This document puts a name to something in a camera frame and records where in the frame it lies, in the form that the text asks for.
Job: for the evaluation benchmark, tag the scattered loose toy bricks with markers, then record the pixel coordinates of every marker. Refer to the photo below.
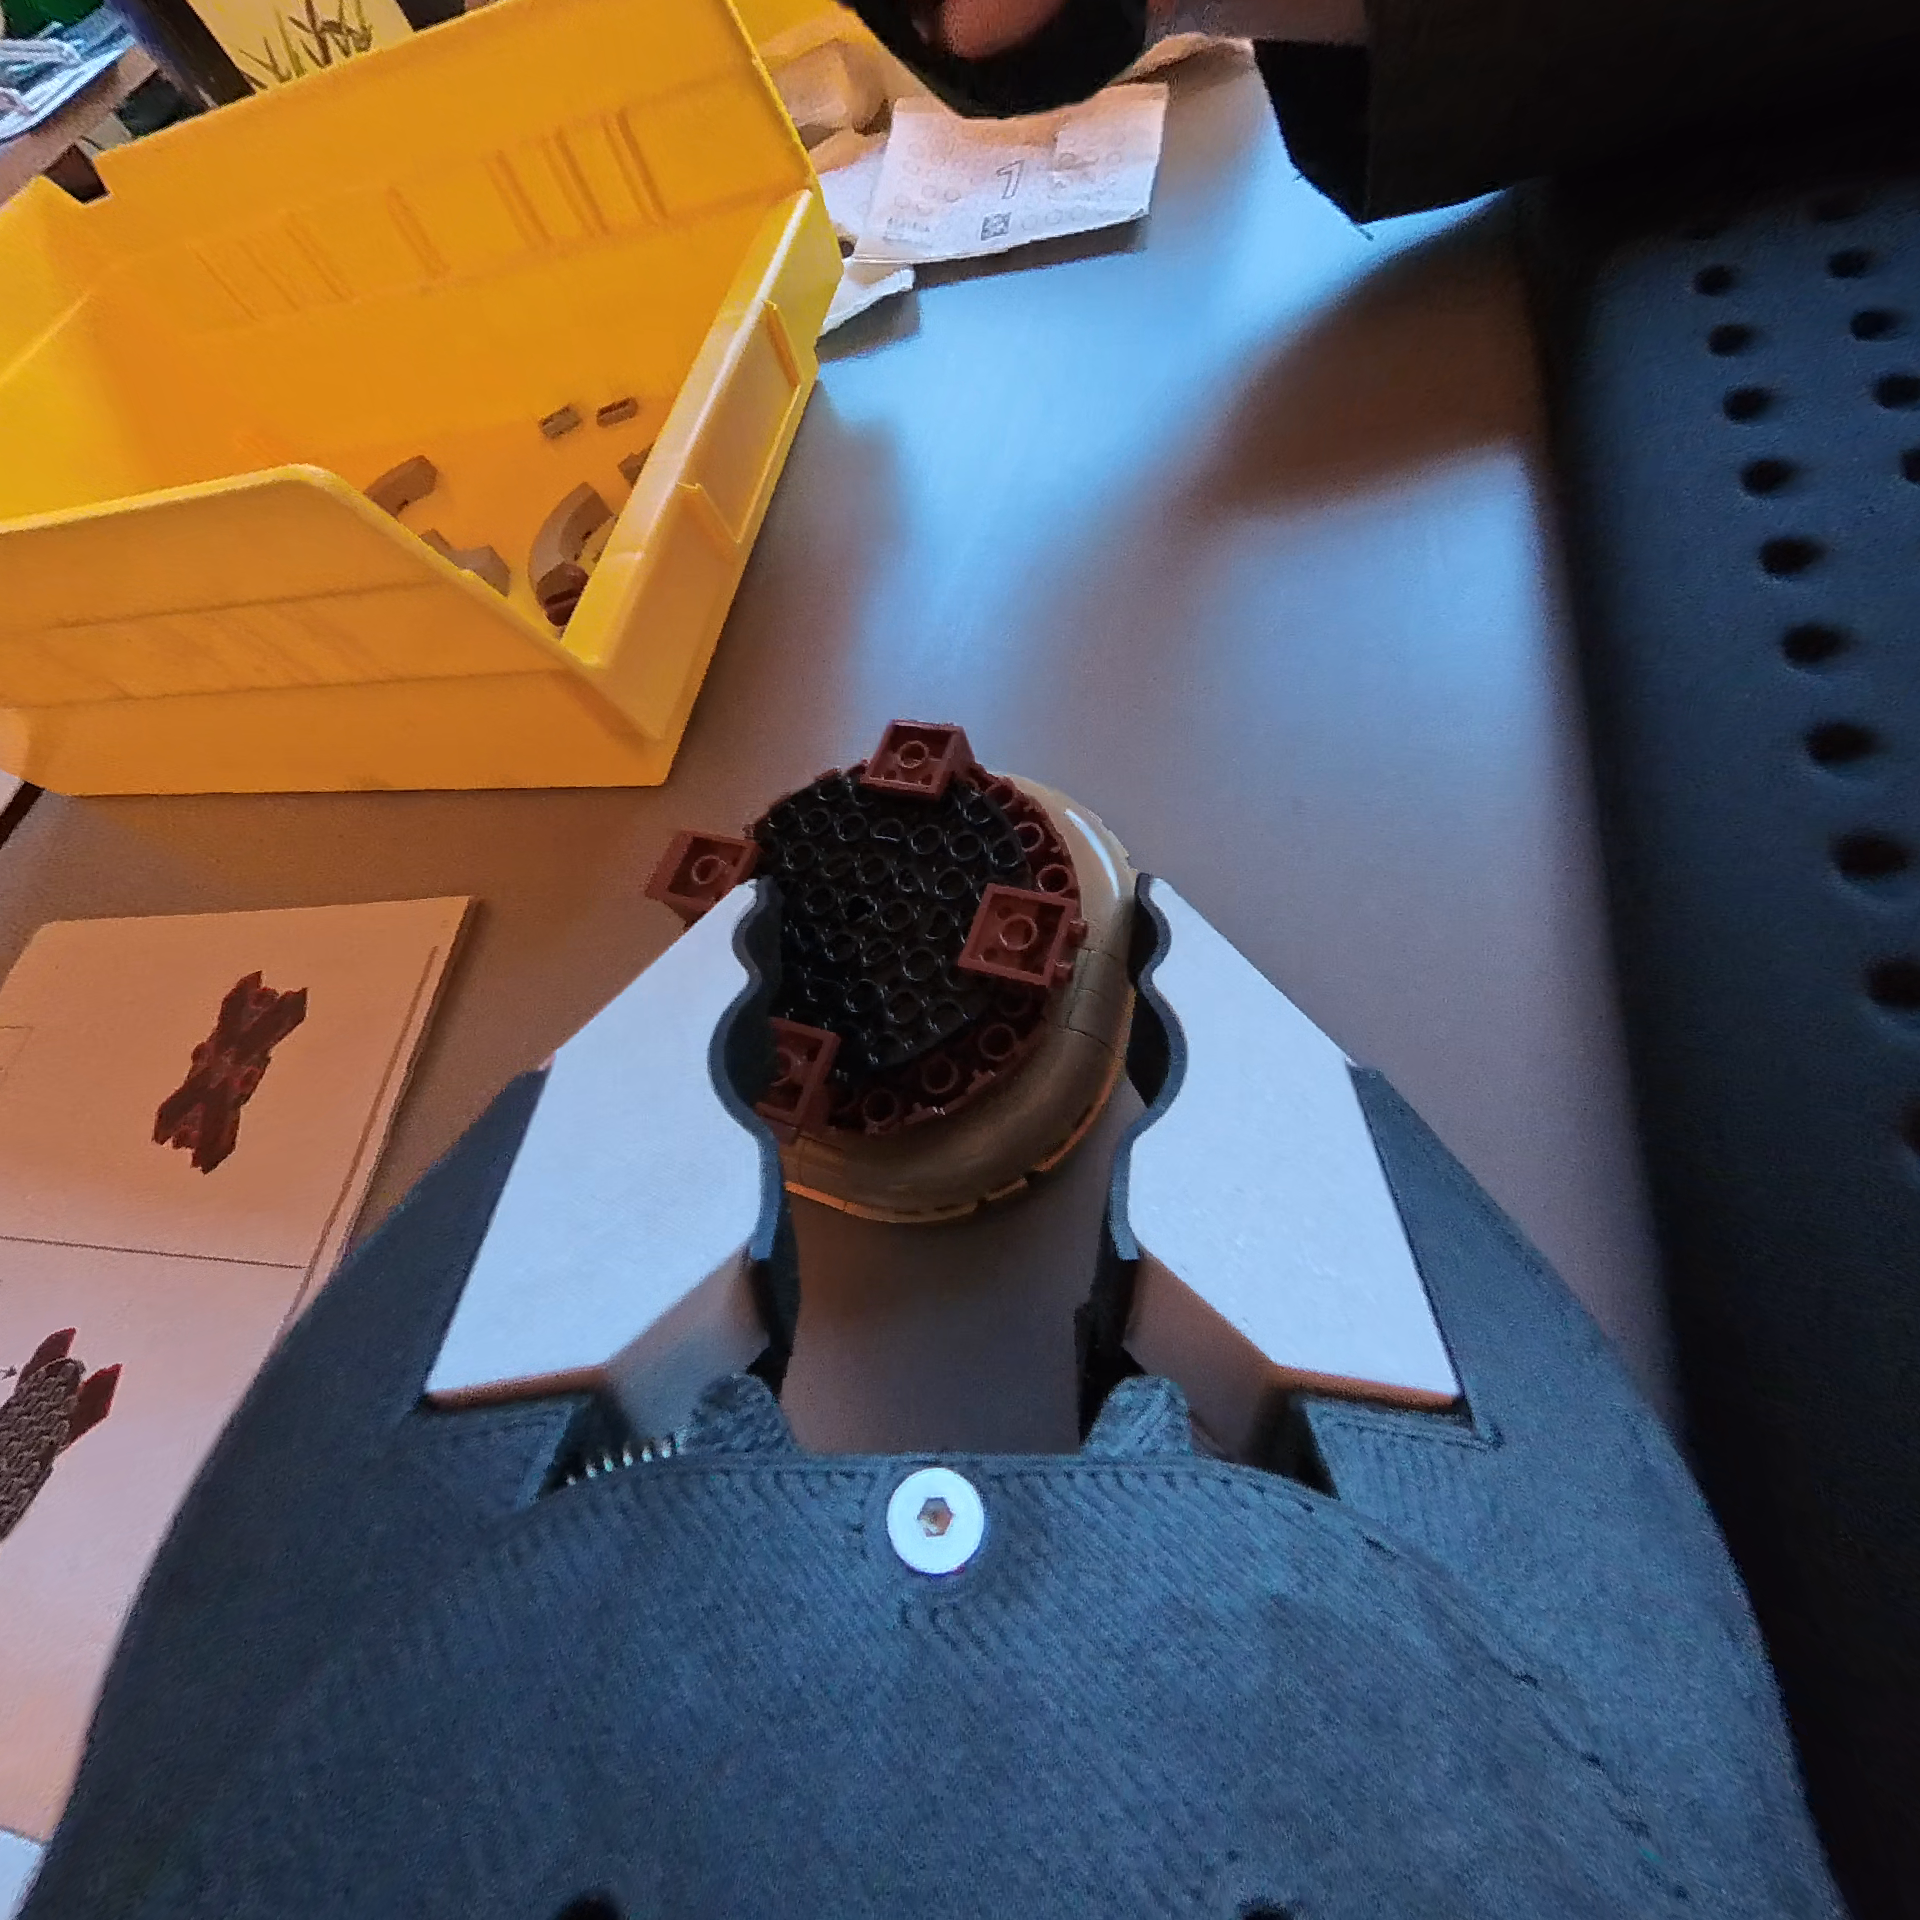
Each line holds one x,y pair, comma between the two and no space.
562,545

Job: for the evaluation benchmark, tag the black dotted mat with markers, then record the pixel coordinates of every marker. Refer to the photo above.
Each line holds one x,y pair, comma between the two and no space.
1772,900

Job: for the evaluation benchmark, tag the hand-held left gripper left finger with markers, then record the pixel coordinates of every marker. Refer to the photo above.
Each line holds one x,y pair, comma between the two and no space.
616,1198

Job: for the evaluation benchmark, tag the person's right forearm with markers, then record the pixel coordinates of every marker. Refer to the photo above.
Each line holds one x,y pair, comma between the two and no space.
1575,90

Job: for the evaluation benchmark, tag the person's right hand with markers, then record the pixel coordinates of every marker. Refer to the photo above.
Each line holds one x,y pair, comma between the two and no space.
992,24

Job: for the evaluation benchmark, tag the open instruction booklet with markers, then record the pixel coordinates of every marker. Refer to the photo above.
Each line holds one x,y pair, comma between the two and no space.
150,1291

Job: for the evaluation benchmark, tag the yellow plastic bin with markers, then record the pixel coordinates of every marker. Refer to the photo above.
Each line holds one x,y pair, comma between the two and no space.
228,644

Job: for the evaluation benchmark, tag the black bamboo toy set box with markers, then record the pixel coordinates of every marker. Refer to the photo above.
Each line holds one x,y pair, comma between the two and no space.
300,29

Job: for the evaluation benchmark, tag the round toy brick model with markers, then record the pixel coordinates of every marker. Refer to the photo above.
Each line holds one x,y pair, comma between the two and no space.
914,933

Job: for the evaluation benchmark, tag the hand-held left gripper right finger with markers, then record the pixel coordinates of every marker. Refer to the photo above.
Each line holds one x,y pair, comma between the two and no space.
1292,1198

